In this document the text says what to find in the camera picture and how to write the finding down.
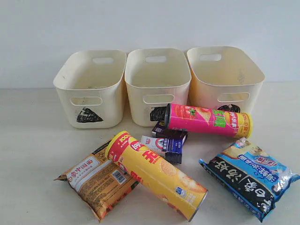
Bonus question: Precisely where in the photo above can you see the pink chips can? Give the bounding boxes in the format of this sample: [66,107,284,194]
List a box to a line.
[165,104,253,138]

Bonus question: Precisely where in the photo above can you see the blue black noodle packet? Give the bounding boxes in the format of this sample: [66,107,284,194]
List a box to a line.
[199,137,300,222]

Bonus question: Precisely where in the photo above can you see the purple drink carton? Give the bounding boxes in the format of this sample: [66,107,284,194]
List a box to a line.
[152,121,188,140]

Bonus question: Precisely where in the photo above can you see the white blue milk carton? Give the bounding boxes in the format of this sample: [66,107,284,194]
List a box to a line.
[141,135,186,164]

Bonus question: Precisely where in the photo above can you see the left cream bin triangle mark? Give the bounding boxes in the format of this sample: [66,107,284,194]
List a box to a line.
[53,50,127,129]

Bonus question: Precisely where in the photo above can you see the right cream bin circle mark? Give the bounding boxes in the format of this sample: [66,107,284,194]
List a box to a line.
[186,46,265,113]

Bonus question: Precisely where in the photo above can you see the middle cream bin square mark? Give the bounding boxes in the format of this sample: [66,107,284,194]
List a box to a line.
[125,48,191,127]

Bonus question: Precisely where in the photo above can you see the yellow chips can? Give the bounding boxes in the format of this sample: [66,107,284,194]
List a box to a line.
[105,131,208,221]

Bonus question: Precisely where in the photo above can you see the orange noodle packet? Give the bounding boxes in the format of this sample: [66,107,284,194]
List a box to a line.
[56,140,139,221]

